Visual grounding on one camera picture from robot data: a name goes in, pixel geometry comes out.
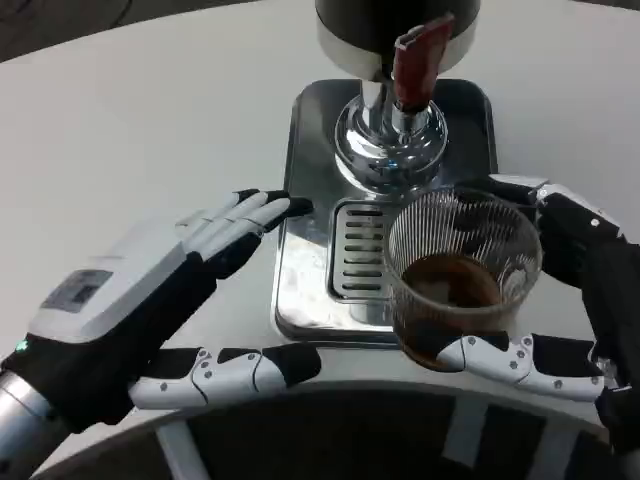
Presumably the white frame strut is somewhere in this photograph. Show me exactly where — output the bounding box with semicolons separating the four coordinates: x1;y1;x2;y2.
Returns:
156;421;195;480
446;399;490;467

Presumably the clear ribbed glass cup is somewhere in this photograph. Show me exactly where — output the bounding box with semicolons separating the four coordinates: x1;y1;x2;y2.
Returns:
384;189;544;372

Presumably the slotted steel drip grid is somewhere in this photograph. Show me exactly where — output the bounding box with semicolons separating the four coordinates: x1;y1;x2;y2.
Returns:
334;204;402;297

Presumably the red tap handle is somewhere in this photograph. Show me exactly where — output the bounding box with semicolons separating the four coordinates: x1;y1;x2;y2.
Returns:
393;13;455;112

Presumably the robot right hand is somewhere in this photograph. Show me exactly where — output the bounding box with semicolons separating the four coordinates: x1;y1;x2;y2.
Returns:
435;172;640;451

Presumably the steel drip tray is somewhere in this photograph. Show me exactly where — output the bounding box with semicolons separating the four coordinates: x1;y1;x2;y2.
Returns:
272;77;499;346

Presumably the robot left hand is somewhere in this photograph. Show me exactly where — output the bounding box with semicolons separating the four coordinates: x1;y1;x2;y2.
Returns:
0;188;322;434

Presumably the dark brown coffee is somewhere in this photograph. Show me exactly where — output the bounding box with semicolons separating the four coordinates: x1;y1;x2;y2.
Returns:
399;253;503;364

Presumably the black steel drink dispenser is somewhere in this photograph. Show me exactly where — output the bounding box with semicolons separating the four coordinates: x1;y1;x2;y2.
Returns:
314;0;481;195

